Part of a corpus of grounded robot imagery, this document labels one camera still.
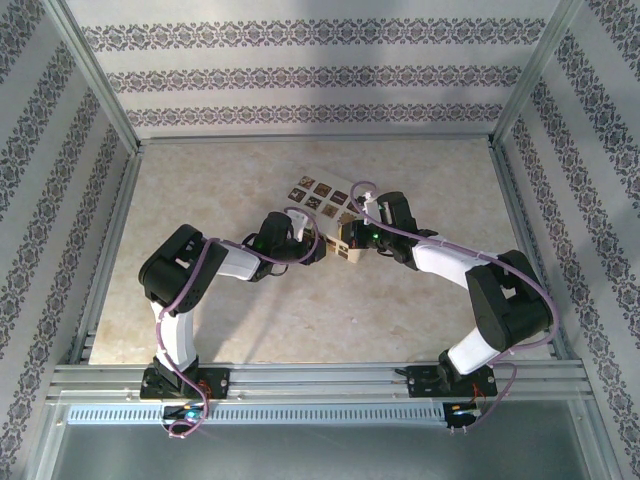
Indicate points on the wooden box with picture tiles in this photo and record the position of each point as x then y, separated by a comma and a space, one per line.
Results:
320, 192

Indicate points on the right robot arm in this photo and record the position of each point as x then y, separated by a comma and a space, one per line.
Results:
440, 260

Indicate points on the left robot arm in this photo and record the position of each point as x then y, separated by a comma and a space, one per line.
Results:
175, 330

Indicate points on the grey sheet metal tray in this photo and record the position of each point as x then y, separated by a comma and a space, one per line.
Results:
320, 455

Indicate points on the small circuit board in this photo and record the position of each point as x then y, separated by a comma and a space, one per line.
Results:
182, 413
462, 412

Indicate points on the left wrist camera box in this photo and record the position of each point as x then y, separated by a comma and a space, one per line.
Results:
300, 221

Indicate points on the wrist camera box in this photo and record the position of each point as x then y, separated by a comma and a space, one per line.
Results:
300, 221
371, 202

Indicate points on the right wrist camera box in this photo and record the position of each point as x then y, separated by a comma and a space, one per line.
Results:
371, 202

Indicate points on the aluminium rear rail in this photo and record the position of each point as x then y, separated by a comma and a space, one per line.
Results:
315, 138

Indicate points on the aluminium side rail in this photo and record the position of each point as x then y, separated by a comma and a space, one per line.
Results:
108, 250
515, 210

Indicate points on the aluminium mounting rail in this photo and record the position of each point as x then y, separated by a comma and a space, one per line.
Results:
320, 380

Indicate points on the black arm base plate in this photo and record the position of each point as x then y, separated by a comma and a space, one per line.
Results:
220, 382
420, 382

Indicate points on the aluminium frame post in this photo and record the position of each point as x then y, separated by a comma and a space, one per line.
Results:
537, 70
95, 75

